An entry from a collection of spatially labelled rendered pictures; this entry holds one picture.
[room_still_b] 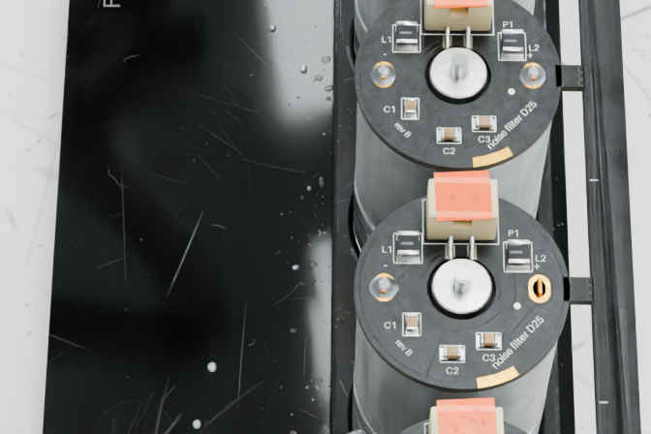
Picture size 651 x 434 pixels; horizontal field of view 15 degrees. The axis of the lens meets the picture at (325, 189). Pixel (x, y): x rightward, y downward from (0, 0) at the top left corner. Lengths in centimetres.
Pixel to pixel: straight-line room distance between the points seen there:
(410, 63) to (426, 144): 1
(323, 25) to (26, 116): 5
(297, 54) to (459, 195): 8
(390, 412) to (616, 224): 4
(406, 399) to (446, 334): 1
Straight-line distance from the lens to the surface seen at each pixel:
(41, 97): 37
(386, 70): 30
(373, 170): 31
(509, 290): 29
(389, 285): 29
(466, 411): 27
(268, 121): 35
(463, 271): 28
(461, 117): 30
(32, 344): 35
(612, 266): 29
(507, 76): 30
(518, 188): 31
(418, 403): 29
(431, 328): 28
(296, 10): 36
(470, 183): 29
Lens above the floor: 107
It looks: 64 degrees down
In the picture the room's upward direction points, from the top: straight up
